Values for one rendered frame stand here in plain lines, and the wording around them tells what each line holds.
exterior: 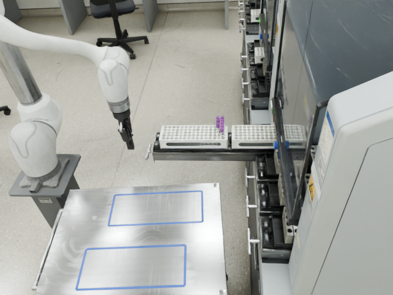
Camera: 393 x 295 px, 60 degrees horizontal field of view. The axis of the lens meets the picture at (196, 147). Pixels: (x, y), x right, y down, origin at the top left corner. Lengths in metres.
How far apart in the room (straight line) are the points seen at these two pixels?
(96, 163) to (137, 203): 1.45
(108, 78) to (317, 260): 0.94
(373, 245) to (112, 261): 0.78
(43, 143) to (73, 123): 1.63
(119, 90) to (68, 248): 0.60
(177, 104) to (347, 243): 2.41
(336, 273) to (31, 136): 1.23
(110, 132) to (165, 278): 1.99
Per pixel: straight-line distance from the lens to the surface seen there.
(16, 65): 1.62
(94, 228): 1.32
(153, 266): 1.18
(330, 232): 0.91
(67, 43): 1.45
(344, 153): 0.70
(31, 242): 2.47
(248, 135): 1.50
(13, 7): 5.60
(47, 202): 1.78
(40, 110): 1.69
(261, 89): 1.84
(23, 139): 1.57
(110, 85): 1.36
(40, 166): 1.63
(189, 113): 3.03
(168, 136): 1.52
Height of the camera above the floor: 1.85
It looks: 44 degrees down
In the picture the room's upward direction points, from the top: 5 degrees counter-clockwise
